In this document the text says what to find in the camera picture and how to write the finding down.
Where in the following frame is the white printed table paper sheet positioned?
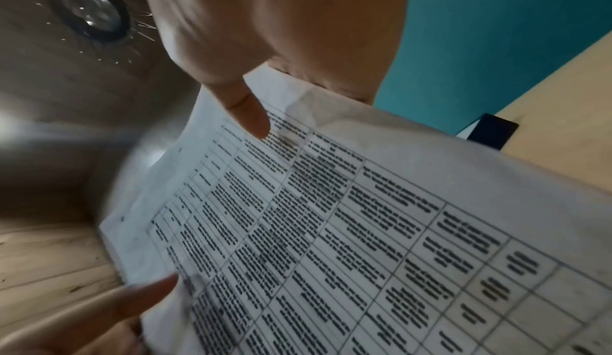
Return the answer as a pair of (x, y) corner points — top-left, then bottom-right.
(98, 61), (612, 355)

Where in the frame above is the stainless steel sink basin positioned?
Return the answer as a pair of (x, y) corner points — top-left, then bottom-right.
(0, 0), (204, 229)

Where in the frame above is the person's right hand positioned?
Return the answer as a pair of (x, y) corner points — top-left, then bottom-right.
(138, 0), (415, 141)

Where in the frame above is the round metal sink drain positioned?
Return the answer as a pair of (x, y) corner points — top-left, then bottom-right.
(44, 0), (133, 43)

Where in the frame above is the dark blue flat box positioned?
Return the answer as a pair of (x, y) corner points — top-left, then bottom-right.
(456, 112), (520, 151)

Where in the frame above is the person's left hand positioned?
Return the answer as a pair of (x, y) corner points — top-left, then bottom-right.
(0, 273), (180, 355)

